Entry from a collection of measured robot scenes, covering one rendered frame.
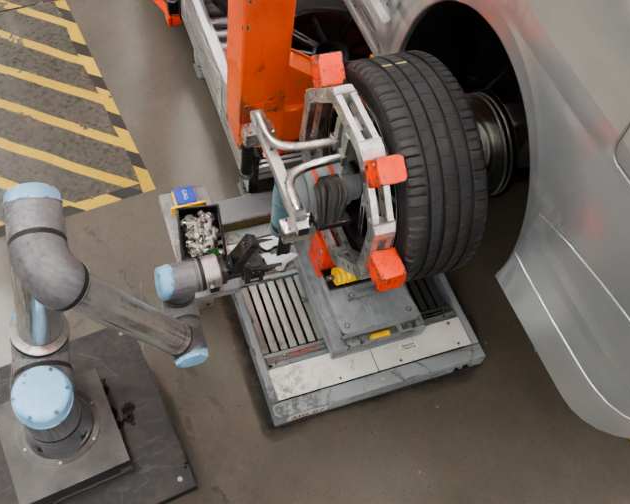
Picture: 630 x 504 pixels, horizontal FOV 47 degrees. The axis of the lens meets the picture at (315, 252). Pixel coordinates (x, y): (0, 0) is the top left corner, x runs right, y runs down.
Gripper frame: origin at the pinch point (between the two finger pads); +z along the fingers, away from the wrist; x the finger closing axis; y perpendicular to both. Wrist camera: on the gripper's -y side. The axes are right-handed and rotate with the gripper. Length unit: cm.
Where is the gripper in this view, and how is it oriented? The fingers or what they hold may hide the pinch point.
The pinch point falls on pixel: (290, 248)
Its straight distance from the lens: 197.7
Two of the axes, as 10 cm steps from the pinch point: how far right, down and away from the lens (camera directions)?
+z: 9.4, -2.3, 2.7
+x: 3.3, 8.1, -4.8
